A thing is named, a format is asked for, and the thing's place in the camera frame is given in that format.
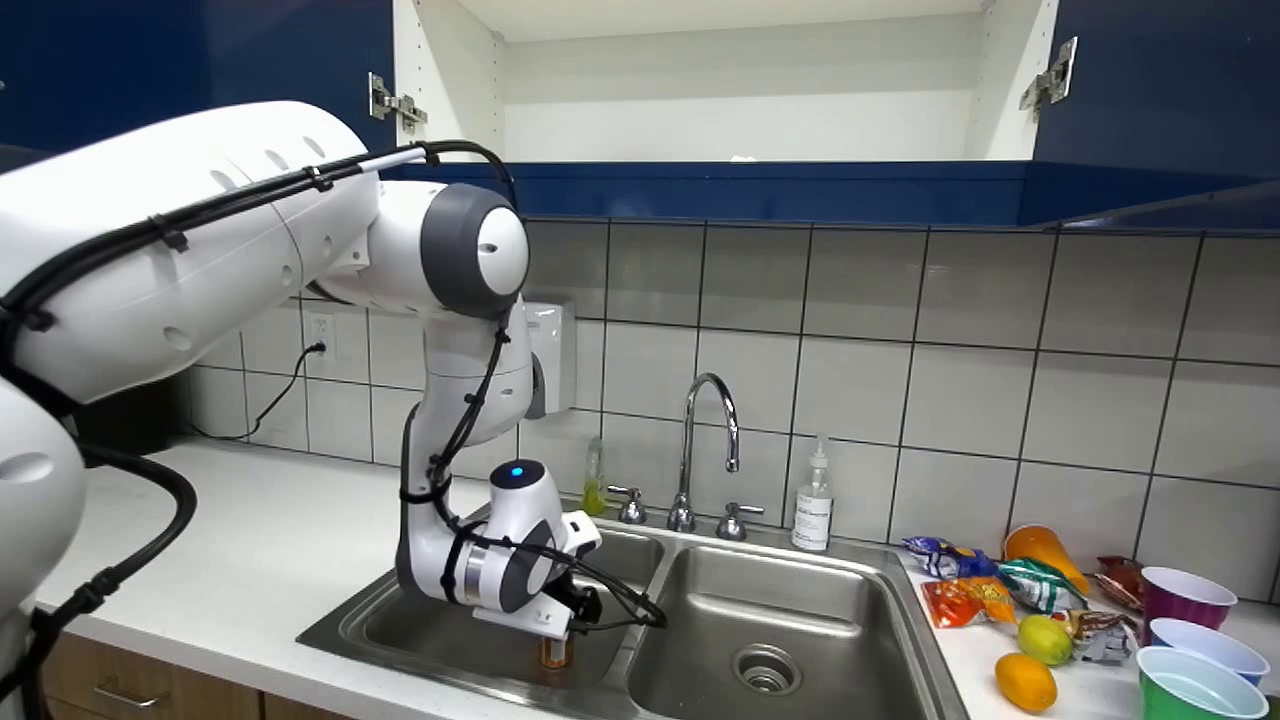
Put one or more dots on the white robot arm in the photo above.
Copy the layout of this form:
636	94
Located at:
202	241

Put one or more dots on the wooden base cabinet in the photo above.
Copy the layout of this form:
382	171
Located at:
202	692

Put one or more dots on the purple plastic cup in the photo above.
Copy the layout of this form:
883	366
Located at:
1186	597

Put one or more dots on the clear pump soap bottle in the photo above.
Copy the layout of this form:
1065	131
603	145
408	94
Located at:
812	514

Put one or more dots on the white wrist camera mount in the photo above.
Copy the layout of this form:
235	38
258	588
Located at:
580	533

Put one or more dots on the black microwave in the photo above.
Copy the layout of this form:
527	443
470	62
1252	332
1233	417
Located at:
133	425

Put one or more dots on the white wall soap dispenser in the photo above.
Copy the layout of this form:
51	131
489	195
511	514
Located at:
556	362

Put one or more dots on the blue plastic cup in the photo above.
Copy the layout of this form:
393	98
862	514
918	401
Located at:
1221	646

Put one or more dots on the silver colourful snack wrapper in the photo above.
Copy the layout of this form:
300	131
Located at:
1105	639

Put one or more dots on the stainless steel double sink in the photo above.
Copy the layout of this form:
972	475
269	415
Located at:
773	602

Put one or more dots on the green snack bag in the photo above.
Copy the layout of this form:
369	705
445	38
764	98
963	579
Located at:
1043	587

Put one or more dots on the red-orange chip bag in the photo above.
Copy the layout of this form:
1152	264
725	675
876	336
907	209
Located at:
963	602

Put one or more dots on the orange toy squash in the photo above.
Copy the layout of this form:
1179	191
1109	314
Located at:
1046	555

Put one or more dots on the green plastic cup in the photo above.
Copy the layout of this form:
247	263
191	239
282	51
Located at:
1193	689

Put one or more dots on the chrome gooseneck faucet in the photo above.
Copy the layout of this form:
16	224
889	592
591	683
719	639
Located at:
715	401

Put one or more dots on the orange fruit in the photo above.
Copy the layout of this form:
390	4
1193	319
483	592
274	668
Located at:
1024	683

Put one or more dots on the blue snack bag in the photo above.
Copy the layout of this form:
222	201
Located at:
942	555

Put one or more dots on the green apple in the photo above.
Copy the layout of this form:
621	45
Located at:
1046	641

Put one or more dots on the open white-lined wall cabinet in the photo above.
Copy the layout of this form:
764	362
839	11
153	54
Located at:
744	94

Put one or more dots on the white wall power outlet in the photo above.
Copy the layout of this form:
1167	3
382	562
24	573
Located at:
317	366

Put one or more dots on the green dish soap bottle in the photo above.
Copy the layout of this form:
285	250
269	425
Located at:
592	488

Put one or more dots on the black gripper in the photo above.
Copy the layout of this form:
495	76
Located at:
587	605

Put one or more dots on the blue glossy cabinet door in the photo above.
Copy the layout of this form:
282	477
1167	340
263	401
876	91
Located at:
202	45
1175	80

